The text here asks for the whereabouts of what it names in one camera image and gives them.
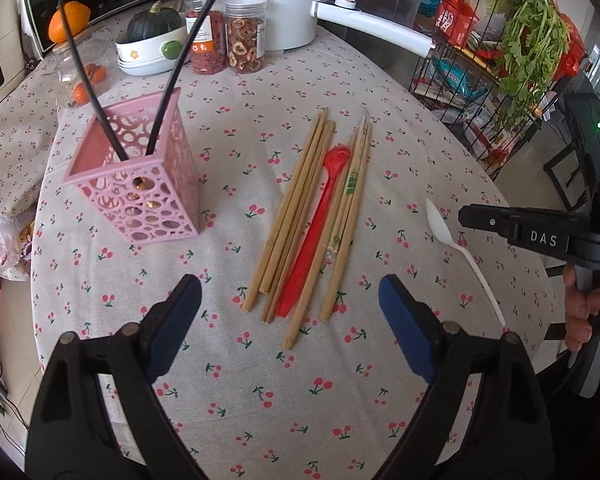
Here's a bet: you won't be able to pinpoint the black metal frame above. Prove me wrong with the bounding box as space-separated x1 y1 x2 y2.
542 87 590 213

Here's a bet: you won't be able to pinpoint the dark green pumpkin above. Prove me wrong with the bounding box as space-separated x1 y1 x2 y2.
127 1 183 43

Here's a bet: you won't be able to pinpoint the glass jar with cork lid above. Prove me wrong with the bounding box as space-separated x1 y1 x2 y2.
50 35 108 108

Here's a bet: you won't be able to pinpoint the clear plastic bag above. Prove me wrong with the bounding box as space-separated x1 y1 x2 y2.
0 215 36 281

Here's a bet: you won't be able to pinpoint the red plastic spoon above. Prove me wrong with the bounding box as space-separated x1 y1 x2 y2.
276 146 352 318

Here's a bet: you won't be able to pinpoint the cherry print tablecloth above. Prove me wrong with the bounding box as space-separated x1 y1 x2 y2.
30 25 558 480

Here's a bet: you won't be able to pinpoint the blue snack packet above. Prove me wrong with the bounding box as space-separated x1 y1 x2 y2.
432 57 491 101

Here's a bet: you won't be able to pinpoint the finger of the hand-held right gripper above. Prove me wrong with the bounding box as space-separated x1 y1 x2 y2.
457 204 512 247

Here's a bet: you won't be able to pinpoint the red plastic bag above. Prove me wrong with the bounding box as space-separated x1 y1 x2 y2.
517 0 588 81

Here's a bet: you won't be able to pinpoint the person's right hand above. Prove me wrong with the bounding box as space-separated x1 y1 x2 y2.
561 265 600 355

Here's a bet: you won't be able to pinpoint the draped cherry print cloth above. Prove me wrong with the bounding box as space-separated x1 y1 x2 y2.
0 77 68 281

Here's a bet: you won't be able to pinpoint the black wire rack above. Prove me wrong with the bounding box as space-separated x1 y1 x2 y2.
407 0 581 181

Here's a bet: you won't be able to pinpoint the jar of dried fruit slices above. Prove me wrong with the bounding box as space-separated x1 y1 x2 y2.
224 0 267 75

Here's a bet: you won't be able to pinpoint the wrapped green print chopstick pair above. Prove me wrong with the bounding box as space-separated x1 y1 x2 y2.
326 110 372 263

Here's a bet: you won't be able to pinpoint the jar of red berries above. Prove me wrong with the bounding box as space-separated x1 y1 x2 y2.
183 0 228 76

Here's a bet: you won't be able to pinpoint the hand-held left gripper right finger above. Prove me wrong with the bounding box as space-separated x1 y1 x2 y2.
378 274 556 480

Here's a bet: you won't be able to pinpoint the white electric pot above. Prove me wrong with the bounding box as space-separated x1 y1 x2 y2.
198 0 436 58

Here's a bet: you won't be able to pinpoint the red snack packet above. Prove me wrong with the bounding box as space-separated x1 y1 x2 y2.
434 0 481 43

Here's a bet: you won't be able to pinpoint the white plastic spoon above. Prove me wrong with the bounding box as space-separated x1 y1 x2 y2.
425 199 507 328

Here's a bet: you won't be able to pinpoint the black chopstick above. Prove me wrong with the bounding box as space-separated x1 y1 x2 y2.
60 0 127 160
147 0 243 156

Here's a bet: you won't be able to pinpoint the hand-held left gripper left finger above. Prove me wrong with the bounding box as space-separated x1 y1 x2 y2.
25 274 203 480

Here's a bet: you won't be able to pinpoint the pink perforated utensil holder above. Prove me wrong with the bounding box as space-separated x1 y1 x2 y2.
62 87 201 243

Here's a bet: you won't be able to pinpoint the white flower print bowl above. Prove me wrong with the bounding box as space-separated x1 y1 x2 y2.
115 25 188 77

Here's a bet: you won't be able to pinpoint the large orange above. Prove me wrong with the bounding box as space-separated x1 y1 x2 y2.
48 1 91 45

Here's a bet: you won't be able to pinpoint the leafy green herbs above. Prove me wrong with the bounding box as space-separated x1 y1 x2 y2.
495 0 571 126

